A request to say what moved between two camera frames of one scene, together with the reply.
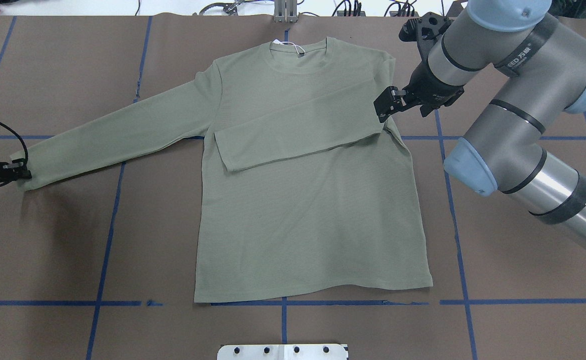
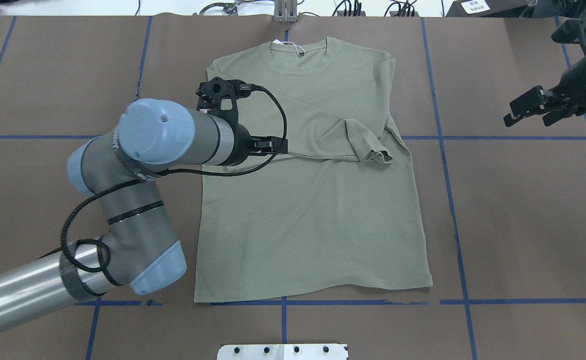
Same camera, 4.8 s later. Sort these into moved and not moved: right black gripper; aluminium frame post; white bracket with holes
Moved: right black gripper
Not moved: aluminium frame post; white bracket with holes
